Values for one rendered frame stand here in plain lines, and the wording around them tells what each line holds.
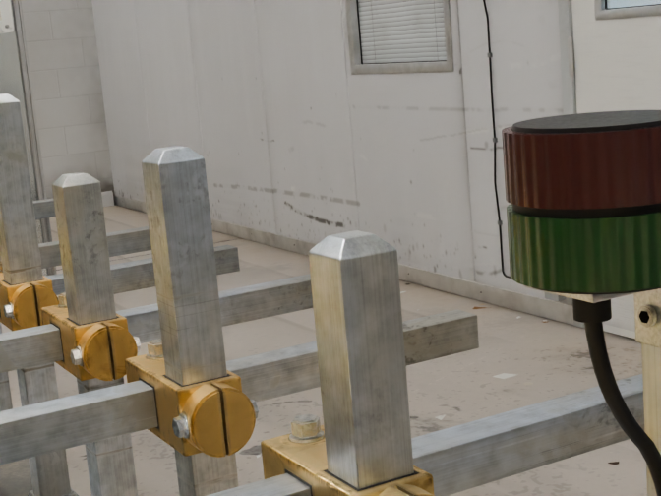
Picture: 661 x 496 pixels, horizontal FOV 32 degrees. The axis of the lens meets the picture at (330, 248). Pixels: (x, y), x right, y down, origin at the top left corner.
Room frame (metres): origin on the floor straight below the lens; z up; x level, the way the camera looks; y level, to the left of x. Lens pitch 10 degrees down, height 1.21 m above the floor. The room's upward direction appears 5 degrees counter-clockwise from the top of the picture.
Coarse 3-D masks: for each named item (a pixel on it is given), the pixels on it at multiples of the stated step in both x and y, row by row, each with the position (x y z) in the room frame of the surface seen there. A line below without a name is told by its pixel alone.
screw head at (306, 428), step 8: (296, 416) 0.68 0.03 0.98; (304, 416) 0.68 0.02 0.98; (312, 416) 0.68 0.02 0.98; (296, 424) 0.67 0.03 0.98; (304, 424) 0.67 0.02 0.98; (312, 424) 0.67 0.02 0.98; (320, 424) 0.68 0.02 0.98; (296, 432) 0.67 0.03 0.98; (304, 432) 0.67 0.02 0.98; (312, 432) 0.67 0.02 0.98; (320, 432) 0.68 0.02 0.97; (296, 440) 0.67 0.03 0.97; (304, 440) 0.66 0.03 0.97; (312, 440) 0.66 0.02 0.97
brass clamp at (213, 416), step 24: (144, 360) 0.88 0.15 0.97; (168, 384) 0.81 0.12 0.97; (192, 384) 0.81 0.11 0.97; (216, 384) 0.80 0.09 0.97; (240, 384) 0.82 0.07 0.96; (168, 408) 0.81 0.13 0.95; (192, 408) 0.78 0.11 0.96; (216, 408) 0.79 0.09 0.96; (240, 408) 0.80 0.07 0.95; (168, 432) 0.82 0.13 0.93; (192, 432) 0.78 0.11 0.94; (216, 432) 0.79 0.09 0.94; (240, 432) 0.79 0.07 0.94; (216, 456) 0.79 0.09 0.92
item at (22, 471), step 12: (0, 468) 1.42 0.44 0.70; (12, 468) 1.42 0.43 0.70; (24, 468) 1.42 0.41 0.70; (0, 480) 1.38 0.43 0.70; (12, 480) 1.38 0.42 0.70; (24, 480) 1.37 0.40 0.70; (0, 492) 1.35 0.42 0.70; (12, 492) 1.34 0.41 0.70; (24, 492) 1.33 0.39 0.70; (72, 492) 1.27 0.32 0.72
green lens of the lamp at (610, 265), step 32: (512, 224) 0.36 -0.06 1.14; (544, 224) 0.35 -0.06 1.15; (576, 224) 0.34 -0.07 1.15; (608, 224) 0.34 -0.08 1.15; (640, 224) 0.34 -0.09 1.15; (512, 256) 0.36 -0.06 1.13; (544, 256) 0.35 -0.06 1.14; (576, 256) 0.34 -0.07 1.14; (608, 256) 0.34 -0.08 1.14; (640, 256) 0.34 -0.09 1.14; (544, 288) 0.35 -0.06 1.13; (576, 288) 0.34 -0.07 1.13; (608, 288) 0.34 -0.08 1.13; (640, 288) 0.34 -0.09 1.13
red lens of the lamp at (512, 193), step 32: (512, 160) 0.36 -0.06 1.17; (544, 160) 0.34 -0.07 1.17; (576, 160) 0.34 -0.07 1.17; (608, 160) 0.34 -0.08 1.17; (640, 160) 0.34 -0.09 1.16; (512, 192) 0.36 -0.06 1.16; (544, 192) 0.34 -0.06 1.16; (576, 192) 0.34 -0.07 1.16; (608, 192) 0.34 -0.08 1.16; (640, 192) 0.34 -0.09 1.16
